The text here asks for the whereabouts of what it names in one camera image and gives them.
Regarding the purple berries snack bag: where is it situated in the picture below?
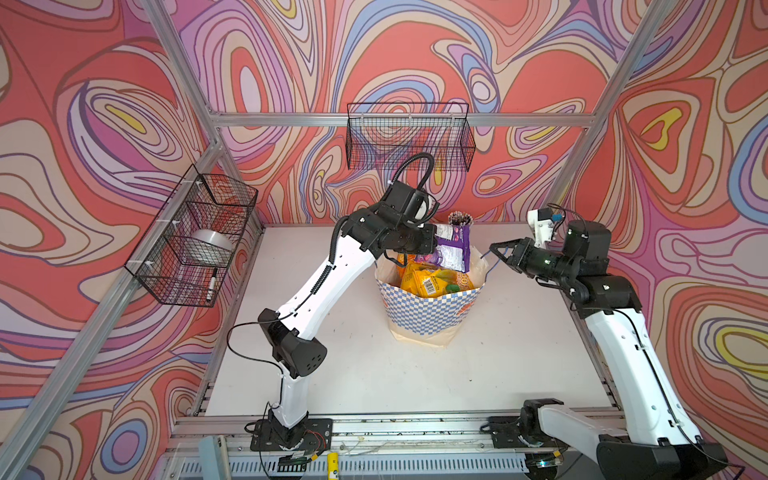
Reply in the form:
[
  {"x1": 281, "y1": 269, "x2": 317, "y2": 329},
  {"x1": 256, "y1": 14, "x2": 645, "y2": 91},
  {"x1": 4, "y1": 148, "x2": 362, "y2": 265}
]
[{"x1": 414, "y1": 224, "x2": 471, "y2": 273}]

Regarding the yellow mango snack bag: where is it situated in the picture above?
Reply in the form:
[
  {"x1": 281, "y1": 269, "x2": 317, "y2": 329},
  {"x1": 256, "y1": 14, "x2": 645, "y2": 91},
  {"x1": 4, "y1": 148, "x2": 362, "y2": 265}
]
[{"x1": 400, "y1": 263, "x2": 475, "y2": 298}]

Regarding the checkered paper bag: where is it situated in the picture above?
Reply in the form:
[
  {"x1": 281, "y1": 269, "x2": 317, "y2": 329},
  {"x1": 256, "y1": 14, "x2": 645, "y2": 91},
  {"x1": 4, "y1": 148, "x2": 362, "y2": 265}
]
[{"x1": 374, "y1": 245, "x2": 491, "y2": 348}]

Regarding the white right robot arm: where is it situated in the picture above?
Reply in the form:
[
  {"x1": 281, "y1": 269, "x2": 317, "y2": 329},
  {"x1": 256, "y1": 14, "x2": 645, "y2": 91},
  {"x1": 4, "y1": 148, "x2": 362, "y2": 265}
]
[{"x1": 486, "y1": 220, "x2": 729, "y2": 479}]

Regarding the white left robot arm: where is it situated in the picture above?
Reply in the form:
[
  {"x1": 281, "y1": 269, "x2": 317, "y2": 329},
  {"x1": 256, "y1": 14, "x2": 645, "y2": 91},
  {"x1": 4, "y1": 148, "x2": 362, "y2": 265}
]
[{"x1": 258, "y1": 181, "x2": 438, "y2": 430}]

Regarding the cup of straws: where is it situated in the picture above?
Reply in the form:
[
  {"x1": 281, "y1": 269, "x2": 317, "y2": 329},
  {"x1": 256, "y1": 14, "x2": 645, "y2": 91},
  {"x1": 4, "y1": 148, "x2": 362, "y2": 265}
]
[{"x1": 447, "y1": 211, "x2": 474, "y2": 227}]

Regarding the silver bowl in basket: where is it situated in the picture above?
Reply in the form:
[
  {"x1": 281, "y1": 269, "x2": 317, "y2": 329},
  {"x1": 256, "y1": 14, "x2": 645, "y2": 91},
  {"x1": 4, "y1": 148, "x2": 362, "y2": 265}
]
[{"x1": 191, "y1": 229, "x2": 234, "y2": 251}]

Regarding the black marker in basket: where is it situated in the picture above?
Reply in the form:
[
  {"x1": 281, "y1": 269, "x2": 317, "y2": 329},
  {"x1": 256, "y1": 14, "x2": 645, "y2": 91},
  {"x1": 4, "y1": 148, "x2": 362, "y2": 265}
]
[{"x1": 206, "y1": 268, "x2": 218, "y2": 303}]

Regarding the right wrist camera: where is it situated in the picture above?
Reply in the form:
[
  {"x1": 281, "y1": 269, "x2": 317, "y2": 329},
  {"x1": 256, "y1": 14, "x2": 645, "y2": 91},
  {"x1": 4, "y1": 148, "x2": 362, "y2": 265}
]
[{"x1": 526, "y1": 207, "x2": 564, "y2": 248}]

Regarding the black wire basket back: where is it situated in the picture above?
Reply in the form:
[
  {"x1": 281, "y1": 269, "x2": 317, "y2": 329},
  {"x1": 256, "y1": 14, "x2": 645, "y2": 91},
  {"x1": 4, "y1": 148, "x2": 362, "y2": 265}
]
[{"x1": 345, "y1": 100, "x2": 476, "y2": 171}]

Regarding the black wire basket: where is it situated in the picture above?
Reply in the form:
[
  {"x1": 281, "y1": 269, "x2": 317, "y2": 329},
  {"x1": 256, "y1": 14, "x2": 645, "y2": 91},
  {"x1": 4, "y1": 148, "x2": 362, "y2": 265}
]
[
  {"x1": 345, "y1": 100, "x2": 476, "y2": 171},
  {"x1": 124, "y1": 166, "x2": 258, "y2": 308}
]

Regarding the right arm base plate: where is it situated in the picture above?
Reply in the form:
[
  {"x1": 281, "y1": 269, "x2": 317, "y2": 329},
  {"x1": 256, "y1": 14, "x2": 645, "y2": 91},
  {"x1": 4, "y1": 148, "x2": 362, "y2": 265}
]
[{"x1": 480, "y1": 416, "x2": 560, "y2": 449}]

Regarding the black wire basket left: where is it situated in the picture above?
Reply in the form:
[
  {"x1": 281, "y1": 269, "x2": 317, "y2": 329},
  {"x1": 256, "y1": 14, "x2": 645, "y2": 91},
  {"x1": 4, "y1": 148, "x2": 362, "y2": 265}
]
[{"x1": 124, "y1": 166, "x2": 258, "y2": 308}]

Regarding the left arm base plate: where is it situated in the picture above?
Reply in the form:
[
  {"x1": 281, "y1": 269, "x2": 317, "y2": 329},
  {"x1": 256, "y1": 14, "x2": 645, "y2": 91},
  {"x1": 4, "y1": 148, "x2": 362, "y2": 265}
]
[{"x1": 246, "y1": 417, "x2": 333, "y2": 454}]

